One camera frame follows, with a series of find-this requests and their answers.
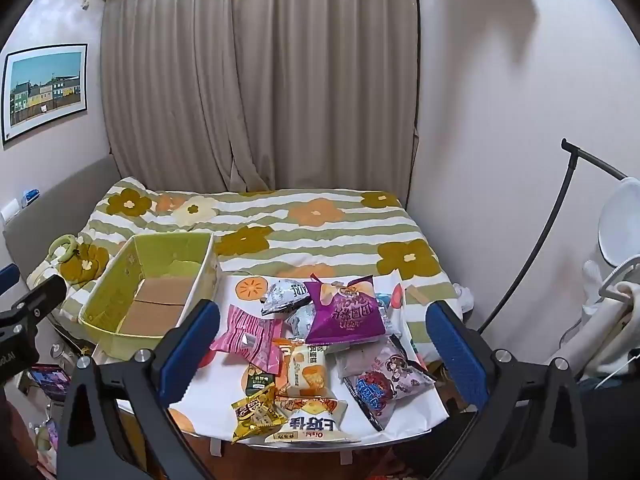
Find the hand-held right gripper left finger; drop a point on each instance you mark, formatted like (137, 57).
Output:
(192, 345)

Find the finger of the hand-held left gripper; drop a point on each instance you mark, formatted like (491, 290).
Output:
(42, 295)
(7, 277)

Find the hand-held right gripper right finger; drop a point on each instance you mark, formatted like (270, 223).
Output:
(455, 355)

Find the dark green biscuit packet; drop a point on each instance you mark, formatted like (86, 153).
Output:
(257, 382)

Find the green cardboard box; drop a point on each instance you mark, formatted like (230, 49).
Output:
(150, 260)

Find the silver black-lettered snack bag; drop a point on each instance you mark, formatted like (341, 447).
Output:
(282, 295)

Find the grey speckled snack packet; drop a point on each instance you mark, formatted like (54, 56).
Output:
(301, 321)

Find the purple box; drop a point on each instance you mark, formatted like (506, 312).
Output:
(47, 377)

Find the pink snack packet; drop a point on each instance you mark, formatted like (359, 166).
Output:
(240, 340)

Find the pale pink cartoon packet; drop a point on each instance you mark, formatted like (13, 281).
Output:
(387, 360)

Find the white fruit print tablecloth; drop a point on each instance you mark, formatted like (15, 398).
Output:
(415, 410)

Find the small blue white object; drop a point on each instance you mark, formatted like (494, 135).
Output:
(31, 195)

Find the yellow snack packet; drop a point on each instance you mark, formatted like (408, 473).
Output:
(252, 407)

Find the red blue snack packet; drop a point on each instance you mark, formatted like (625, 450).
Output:
(375, 392)

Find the grey padded headboard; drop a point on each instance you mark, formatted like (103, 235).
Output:
(60, 190)

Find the orange white cake packet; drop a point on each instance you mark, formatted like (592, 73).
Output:
(305, 370)

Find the purple chip bag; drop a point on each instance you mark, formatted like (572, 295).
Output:
(345, 312)

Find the white orange chip bag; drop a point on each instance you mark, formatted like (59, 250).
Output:
(312, 420)

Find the round white table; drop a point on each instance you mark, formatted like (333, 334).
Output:
(300, 444)

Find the black curved lamp pole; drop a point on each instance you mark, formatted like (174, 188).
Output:
(560, 220)

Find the white towel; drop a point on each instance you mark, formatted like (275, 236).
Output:
(625, 300)

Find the white round fan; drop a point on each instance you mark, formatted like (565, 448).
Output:
(620, 222)

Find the beige curtain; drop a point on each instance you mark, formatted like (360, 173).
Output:
(260, 75)

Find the framed wall poster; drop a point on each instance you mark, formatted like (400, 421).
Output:
(45, 92)

